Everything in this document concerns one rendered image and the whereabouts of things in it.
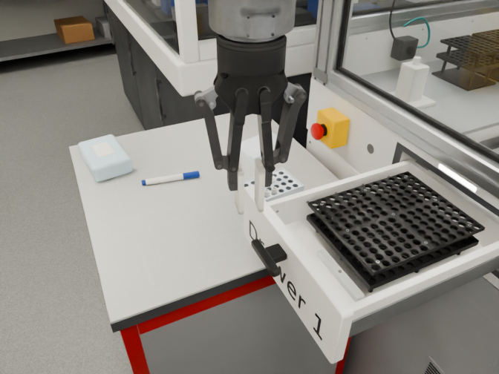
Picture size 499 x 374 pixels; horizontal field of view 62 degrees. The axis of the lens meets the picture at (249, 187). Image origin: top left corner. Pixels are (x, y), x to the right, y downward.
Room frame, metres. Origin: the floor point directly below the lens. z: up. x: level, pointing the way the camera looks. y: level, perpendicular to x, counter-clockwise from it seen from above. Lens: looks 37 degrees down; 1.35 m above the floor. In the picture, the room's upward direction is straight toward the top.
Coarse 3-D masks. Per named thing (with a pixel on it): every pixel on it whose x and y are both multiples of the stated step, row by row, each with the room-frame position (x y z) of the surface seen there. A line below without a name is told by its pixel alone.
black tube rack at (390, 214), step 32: (352, 192) 0.59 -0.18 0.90; (384, 192) 0.59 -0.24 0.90; (416, 192) 0.58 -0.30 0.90; (320, 224) 0.53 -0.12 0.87; (352, 224) 0.50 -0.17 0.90; (384, 224) 0.53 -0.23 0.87; (416, 224) 0.50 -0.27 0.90; (448, 224) 0.53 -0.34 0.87; (480, 224) 0.50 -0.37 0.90; (352, 256) 0.46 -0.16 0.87; (384, 256) 0.43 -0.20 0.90; (416, 256) 0.43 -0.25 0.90; (448, 256) 0.46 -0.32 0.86
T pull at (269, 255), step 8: (256, 240) 0.45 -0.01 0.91; (256, 248) 0.43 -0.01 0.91; (264, 248) 0.43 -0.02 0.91; (272, 248) 0.43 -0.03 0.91; (280, 248) 0.43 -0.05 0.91; (264, 256) 0.42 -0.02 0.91; (272, 256) 0.42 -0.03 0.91; (280, 256) 0.42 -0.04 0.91; (264, 264) 0.41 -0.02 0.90; (272, 264) 0.40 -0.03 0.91; (272, 272) 0.39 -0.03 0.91; (280, 272) 0.39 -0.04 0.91
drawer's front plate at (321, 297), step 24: (264, 216) 0.49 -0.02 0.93; (264, 240) 0.49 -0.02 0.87; (288, 240) 0.43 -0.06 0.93; (288, 264) 0.42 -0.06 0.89; (312, 264) 0.39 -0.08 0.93; (312, 288) 0.36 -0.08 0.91; (312, 312) 0.36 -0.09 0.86; (336, 312) 0.31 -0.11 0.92; (336, 336) 0.31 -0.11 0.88; (336, 360) 0.31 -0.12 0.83
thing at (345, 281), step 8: (320, 256) 0.48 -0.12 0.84; (328, 256) 0.48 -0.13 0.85; (328, 264) 0.46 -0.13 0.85; (336, 264) 0.46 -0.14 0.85; (336, 272) 0.44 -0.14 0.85; (344, 272) 0.44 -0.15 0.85; (344, 280) 0.43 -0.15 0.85; (344, 288) 0.42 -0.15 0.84; (352, 288) 0.41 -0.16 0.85; (352, 296) 0.40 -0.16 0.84; (360, 296) 0.40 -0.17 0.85
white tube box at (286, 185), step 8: (280, 168) 0.81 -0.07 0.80; (280, 176) 0.78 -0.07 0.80; (288, 176) 0.78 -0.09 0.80; (248, 184) 0.75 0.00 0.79; (272, 184) 0.75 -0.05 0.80; (280, 184) 0.75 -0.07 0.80; (288, 184) 0.75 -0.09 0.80; (296, 184) 0.75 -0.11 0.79; (280, 192) 0.72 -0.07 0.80; (288, 192) 0.72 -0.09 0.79; (296, 192) 0.73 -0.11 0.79
